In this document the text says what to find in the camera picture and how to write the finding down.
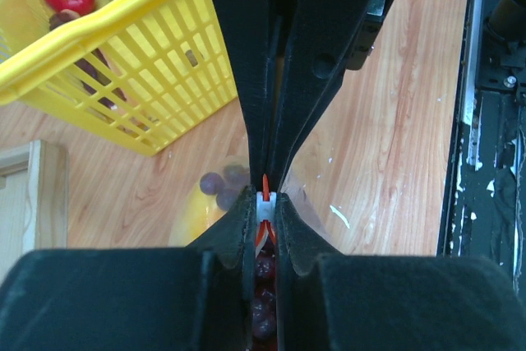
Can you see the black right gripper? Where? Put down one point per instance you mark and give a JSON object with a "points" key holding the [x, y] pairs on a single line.
{"points": [[325, 38]]}

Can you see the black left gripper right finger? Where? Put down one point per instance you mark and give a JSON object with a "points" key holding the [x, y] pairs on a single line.
{"points": [[330, 301]]}

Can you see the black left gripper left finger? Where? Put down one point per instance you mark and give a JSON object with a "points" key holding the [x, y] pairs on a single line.
{"points": [[97, 299]]}

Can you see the orange mango toy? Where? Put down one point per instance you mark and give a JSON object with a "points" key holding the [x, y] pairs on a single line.
{"points": [[199, 213]]}

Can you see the clear zip bag orange zipper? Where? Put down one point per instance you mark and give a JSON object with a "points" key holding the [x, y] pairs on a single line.
{"points": [[299, 247]]}

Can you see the white zipper slider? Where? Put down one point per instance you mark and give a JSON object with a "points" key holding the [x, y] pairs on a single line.
{"points": [[265, 209]]}

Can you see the dark purple grape bunch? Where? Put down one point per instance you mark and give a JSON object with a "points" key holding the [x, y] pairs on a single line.
{"points": [[240, 300]]}

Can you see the loose tan longan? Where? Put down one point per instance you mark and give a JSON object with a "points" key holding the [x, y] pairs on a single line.
{"points": [[191, 58]]}

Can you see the yellow plastic basket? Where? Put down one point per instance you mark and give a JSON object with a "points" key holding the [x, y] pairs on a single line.
{"points": [[144, 43]]}

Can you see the wooden clothes rack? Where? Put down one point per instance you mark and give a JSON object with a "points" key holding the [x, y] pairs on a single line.
{"points": [[34, 200]]}

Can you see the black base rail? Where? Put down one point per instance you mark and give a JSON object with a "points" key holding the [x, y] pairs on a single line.
{"points": [[483, 211]]}

